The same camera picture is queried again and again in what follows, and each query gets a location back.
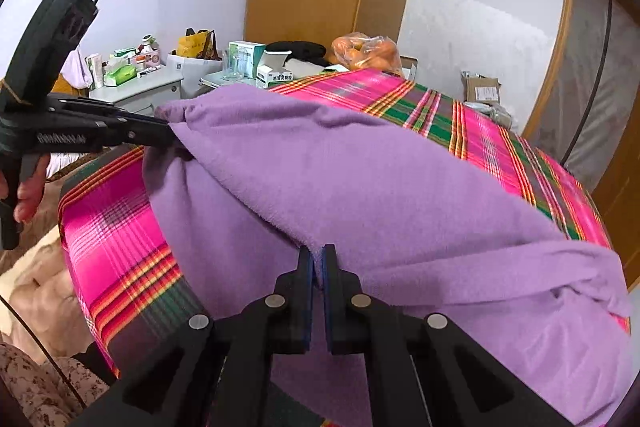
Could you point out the side table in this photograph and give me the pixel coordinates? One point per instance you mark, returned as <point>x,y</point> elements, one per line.
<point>220,79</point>

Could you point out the teal white box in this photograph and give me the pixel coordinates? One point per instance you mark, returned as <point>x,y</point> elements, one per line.
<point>250,57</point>

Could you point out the black cloth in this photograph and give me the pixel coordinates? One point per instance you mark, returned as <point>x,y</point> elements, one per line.
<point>305,52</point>

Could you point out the green white box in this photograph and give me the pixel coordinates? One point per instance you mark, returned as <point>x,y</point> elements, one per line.
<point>275,79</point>

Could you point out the bag of oranges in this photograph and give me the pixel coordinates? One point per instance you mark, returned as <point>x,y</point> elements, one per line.
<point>365,52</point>

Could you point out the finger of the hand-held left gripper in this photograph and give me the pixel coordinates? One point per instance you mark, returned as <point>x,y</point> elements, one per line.
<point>155,142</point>
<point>140,119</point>

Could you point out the grey plastic parcel bag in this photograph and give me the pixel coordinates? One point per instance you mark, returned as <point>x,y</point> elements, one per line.
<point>500,112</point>

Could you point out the white paper bag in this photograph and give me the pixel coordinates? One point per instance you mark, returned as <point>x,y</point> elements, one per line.
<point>190,74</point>

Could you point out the floral garment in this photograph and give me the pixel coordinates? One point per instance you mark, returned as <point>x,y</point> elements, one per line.
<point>35,387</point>

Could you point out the grey drawer cabinet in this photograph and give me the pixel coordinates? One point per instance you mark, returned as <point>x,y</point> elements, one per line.
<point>150,89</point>

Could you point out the person's left hand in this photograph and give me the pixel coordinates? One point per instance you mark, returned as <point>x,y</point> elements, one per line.
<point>32,192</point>

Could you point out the beige blanket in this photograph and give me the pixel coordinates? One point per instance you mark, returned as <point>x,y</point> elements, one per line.
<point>45,287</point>

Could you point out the grey mesh door curtain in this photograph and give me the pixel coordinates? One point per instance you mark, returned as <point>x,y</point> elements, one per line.
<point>600,82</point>

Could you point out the purple fleece pants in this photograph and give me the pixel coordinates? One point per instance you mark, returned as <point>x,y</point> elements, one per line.
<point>375,207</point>

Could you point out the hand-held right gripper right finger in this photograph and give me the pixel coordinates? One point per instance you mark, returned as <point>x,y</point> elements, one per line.
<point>330,297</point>

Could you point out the wooden door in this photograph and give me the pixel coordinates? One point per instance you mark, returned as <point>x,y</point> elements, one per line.
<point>622,207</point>

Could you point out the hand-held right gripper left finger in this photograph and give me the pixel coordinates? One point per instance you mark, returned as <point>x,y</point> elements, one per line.
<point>305,297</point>

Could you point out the wooden door frame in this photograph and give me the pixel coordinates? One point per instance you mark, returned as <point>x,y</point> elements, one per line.
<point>570,7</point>

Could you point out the brown cardboard box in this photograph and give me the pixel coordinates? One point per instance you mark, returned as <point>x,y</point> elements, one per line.
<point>482,89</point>

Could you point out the pink green plaid bedsheet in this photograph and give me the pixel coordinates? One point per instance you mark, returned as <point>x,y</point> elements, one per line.
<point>115,227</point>

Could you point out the purple hanging cloth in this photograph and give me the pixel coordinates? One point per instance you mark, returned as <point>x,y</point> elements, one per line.
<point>77,72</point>

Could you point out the yellow bag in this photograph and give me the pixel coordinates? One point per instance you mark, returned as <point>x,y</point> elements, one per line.
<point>192,44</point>

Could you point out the green tissue box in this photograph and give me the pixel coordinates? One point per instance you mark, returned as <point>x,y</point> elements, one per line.
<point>120,77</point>

